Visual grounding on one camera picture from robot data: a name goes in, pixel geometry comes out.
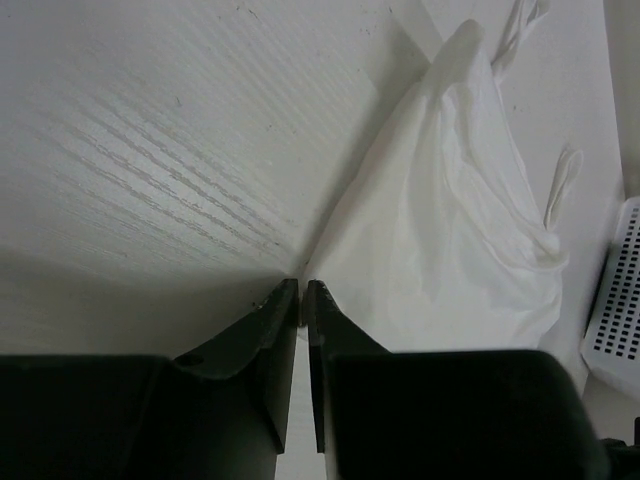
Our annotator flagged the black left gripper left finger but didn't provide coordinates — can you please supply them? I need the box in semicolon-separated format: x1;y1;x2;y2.
1;279;299;479

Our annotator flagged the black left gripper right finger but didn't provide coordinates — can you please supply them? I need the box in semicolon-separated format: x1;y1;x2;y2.
305;280;610;479

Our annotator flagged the white tank top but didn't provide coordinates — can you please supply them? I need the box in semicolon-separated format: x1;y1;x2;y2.
304;1;583;351

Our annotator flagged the white plastic basket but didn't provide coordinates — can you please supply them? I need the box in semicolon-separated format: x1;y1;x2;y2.
581;197;640;399

